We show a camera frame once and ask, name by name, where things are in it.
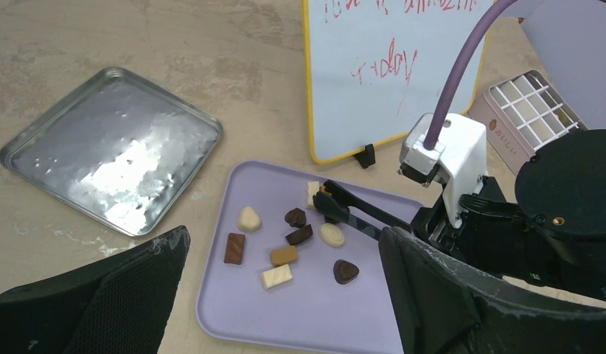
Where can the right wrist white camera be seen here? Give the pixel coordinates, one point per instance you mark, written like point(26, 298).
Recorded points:
point(458, 160)

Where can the white teardrop chocolate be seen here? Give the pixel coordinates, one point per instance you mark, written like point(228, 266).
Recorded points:
point(248, 220)

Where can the metal tweezers black tips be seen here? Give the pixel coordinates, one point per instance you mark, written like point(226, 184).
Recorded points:
point(341, 205)

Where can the lilac plastic tray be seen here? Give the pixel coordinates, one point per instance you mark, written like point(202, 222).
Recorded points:
point(310, 312)

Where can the dark heart chocolate front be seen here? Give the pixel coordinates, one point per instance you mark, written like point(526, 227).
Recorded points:
point(344, 271)

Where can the silver metal box lid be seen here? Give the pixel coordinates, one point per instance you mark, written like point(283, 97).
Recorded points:
point(118, 148)

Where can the caramel square chocolate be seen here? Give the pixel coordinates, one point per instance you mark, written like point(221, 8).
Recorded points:
point(284, 255)

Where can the dark cup chocolate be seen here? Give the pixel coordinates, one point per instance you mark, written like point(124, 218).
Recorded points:
point(300, 236)

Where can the beige square chocolate top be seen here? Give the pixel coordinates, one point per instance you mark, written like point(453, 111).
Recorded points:
point(313, 188)

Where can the white rectangular chocolate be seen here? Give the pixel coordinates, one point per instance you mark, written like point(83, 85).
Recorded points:
point(276, 276)

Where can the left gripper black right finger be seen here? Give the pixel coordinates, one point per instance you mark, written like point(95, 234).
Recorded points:
point(442, 305)

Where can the dark shell chocolate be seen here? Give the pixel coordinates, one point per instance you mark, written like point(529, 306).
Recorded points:
point(296, 218)

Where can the white oval chocolate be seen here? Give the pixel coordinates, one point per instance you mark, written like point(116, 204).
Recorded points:
point(332, 235)

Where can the brown rectangular chocolate bar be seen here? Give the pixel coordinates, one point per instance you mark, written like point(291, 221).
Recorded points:
point(235, 246)

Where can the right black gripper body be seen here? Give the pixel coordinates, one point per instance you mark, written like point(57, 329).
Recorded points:
point(500, 247)

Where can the yellow framed whiteboard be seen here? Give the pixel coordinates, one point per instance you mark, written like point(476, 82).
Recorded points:
point(373, 68)

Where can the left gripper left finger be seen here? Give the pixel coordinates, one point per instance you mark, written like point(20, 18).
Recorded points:
point(120, 304)

